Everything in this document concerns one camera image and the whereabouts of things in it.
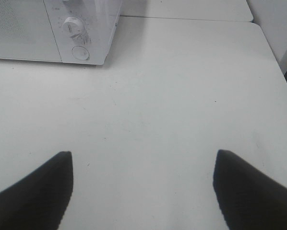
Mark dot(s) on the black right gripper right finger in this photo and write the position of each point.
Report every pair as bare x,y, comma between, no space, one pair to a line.
247,198

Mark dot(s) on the white microwave knob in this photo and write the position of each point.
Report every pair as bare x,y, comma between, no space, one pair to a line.
73,27

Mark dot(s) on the white microwave door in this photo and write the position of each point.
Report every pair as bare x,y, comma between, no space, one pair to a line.
25,31

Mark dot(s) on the white microwave oven body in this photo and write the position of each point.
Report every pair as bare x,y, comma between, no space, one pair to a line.
100,18

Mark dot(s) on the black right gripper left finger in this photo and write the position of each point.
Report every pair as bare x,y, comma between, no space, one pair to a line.
39,200

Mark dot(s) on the round door release button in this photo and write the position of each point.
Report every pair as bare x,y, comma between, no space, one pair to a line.
80,53

